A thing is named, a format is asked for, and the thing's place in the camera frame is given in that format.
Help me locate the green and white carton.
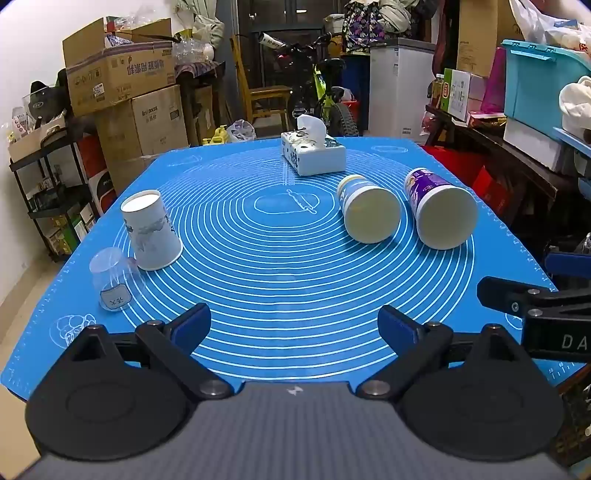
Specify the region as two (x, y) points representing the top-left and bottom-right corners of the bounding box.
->
(438, 68), (488, 121)

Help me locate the blue silicone baking mat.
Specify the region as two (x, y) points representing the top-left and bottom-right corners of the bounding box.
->
(0, 136), (587, 402)

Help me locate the white chest freezer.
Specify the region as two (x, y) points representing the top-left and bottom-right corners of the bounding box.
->
(368, 38), (435, 139)

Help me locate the purple paper cup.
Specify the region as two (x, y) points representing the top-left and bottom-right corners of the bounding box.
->
(404, 167), (478, 251)

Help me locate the pink paper bag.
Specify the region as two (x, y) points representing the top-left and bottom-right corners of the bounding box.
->
(480, 46), (507, 114)

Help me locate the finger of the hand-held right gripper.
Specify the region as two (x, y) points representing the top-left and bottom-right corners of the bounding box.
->
(477, 276), (591, 319)
(545, 251), (591, 278)

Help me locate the white cloth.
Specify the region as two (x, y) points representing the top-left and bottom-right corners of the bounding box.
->
(558, 76), (591, 134)

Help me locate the white patterned tissue box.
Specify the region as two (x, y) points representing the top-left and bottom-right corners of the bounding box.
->
(281, 114), (347, 177)

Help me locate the red box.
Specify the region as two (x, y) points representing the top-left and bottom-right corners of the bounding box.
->
(468, 165), (509, 214)

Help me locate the blue plastic storage bin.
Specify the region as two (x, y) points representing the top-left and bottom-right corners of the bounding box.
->
(501, 39), (591, 139)

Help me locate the shallow cardboard tray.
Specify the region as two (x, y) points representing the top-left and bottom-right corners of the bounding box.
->
(8, 116), (68, 162)

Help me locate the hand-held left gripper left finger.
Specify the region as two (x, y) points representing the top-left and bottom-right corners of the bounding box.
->
(55, 302), (235, 401)

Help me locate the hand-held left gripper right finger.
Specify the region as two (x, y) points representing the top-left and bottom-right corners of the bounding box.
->
(355, 305), (536, 400)

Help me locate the large white plastic bag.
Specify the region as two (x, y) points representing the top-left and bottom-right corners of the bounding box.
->
(508, 0), (591, 52)

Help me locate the tall cardboard box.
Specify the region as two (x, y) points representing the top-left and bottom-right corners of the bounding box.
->
(457, 0), (513, 77)

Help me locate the wooden chair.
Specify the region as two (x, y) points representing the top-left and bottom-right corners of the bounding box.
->
(230, 37), (293, 134)

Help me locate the crumpled white plastic bag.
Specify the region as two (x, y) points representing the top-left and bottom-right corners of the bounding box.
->
(226, 120), (256, 142)

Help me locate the red and white bag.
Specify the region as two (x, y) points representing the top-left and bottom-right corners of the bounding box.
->
(76, 134), (117, 214)

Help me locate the white grey-print paper cup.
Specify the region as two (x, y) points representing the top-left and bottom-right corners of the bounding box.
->
(120, 189), (184, 271)

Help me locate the dark wooden side table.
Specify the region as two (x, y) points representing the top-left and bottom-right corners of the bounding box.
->
(424, 105), (580, 241)

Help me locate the white cup blue label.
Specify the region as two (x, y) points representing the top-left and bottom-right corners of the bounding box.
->
(336, 174), (402, 244)

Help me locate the yellow toy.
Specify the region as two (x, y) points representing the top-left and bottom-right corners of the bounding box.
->
(203, 124), (230, 146)

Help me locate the large plain cardboard box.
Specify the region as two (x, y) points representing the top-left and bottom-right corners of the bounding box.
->
(95, 85), (189, 160)

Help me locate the floral backpack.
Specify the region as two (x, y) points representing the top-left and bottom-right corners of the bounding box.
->
(344, 0), (399, 52)

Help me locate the white foam box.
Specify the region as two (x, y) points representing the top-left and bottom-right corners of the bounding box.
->
(502, 119), (567, 169)

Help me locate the clear plastic cup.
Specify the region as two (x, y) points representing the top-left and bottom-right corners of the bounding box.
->
(89, 247), (139, 312)

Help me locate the printed cardboard box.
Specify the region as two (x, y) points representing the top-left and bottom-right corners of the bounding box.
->
(66, 41), (177, 117)

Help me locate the black metal shelf rack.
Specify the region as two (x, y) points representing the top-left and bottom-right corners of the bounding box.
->
(9, 124), (100, 260)

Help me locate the open cardboard box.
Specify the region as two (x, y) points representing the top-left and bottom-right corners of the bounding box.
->
(62, 17), (176, 70)

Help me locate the black and green bicycle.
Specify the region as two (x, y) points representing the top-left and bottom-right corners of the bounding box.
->
(257, 31), (361, 138)

